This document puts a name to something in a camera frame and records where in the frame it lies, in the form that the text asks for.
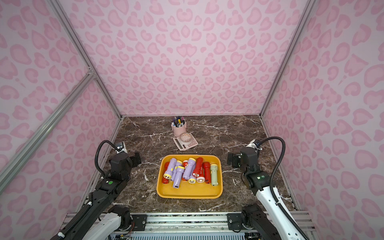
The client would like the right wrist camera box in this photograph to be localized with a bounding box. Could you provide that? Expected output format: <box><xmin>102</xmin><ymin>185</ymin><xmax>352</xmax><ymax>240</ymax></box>
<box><xmin>246</xmin><ymin>139</ymin><xmax>263</xmax><ymax>151</ymax></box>

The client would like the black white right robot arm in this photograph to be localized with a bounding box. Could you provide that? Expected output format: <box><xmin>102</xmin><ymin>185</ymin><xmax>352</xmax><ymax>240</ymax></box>
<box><xmin>227</xmin><ymin>147</ymin><xmax>308</xmax><ymax>240</ymax></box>

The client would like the pale green flashlight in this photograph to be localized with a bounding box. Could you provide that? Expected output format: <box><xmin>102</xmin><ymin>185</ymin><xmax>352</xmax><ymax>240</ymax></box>
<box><xmin>210</xmin><ymin>164</ymin><xmax>219</xmax><ymax>187</ymax></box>

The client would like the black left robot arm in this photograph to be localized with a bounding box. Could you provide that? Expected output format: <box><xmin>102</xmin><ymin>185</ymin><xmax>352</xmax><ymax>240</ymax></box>
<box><xmin>52</xmin><ymin>152</ymin><xmax>142</xmax><ymax>240</ymax></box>

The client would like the red white flashlight emblem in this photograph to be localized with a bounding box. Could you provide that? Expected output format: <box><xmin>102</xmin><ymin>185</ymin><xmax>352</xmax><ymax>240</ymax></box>
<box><xmin>197</xmin><ymin>169</ymin><xmax>205</xmax><ymax>183</ymax></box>

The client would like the beige tape roll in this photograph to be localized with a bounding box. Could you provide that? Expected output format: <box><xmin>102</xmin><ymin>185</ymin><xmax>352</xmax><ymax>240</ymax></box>
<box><xmin>179</xmin><ymin>133</ymin><xmax>193</xmax><ymax>143</ymax></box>

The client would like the plain red flashlight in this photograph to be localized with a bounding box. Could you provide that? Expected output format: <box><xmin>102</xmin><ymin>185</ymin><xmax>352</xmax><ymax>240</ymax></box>
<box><xmin>203</xmin><ymin>162</ymin><xmax>211</xmax><ymax>184</ymax></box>

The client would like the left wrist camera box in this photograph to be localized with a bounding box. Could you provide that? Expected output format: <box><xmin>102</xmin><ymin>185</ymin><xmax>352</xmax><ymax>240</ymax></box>
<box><xmin>115</xmin><ymin>142</ymin><xmax>128</xmax><ymax>154</ymax></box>

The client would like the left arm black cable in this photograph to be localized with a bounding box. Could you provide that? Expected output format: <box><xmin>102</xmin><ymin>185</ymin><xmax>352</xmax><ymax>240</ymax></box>
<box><xmin>56</xmin><ymin>139</ymin><xmax>124</xmax><ymax>240</ymax></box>

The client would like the yellow plastic tray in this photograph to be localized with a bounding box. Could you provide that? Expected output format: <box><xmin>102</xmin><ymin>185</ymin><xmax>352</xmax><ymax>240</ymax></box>
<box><xmin>157</xmin><ymin>155</ymin><xmax>224</xmax><ymax>199</ymax></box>

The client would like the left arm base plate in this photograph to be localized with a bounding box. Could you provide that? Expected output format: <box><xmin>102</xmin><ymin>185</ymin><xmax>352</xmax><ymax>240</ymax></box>
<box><xmin>107</xmin><ymin>205</ymin><xmax>148</xmax><ymax>232</ymax></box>

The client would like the pink metal pen bucket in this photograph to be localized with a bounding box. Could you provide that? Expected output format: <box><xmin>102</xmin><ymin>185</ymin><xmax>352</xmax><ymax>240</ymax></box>
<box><xmin>171</xmin><ymin>116</ymin><xmax>187</xmax><ymax>137</ymax></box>

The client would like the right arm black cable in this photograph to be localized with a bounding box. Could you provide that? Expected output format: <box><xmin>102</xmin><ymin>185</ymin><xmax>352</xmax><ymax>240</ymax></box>
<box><xmin>254</xmin><ymin>136</ymin><xmax>310</xmax><ymax>240</ymax></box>

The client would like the aluminium front rail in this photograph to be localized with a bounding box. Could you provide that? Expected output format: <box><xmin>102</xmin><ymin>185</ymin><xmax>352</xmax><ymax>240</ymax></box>
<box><xmin>55</xmin><ymin>210</ymin><xmax>320</xmax><ymax>240</ymax></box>

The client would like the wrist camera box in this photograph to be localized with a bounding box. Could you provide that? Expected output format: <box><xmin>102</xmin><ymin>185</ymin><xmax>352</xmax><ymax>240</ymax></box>
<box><xmin>115</xmin><ymin>142</ymin><xmax>128</xmax><ymax>154</ymax></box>
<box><xmin>246</xmin><ymin>139</ymin><xmax>263</xmax><ymax>151</ymax></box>

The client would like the pink calculator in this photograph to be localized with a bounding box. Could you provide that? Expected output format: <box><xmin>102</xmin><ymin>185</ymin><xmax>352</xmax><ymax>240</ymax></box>
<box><xmin>173</xmin><ymin>135</ymin><xmax>198</xmax><ymax>151</ymax></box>

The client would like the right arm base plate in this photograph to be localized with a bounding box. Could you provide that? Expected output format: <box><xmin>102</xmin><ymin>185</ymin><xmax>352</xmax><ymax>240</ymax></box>
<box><xmin>226</xmin><ymin>203</ymin><xmax>271</xmax><ymax>232</ymax></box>

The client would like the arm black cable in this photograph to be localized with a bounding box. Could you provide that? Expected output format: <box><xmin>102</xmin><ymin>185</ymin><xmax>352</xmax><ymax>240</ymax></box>
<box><xmin>254</xmin><ymin>136</ymin><xmax>310</xmax><ymax>240</ymax></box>
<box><xmin>56</xmin><ymin>139</ymin><xmax>124</xmax><ymax>240</ymax></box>

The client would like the purple flashlight group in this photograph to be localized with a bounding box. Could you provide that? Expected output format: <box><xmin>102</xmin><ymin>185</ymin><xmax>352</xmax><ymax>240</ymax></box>
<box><xmin>188</xmin><ymin>175</ymin><xmax>197</xmax><ymax>184</ymax></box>

